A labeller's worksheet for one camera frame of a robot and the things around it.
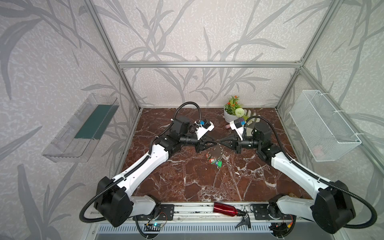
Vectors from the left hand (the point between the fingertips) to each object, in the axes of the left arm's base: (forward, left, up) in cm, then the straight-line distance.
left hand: (216, 138), depth 69 cm
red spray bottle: (-26, -6, -24) cm, 36 cm away
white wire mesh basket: (-1, -47, +7) cm, 47 cm away
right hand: (+1, -2, -1) cm, 3 cm away
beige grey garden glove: (+40, -30, -28) cm, 57 cm away
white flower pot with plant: (+32, -15, -15) cm, 38 cm away
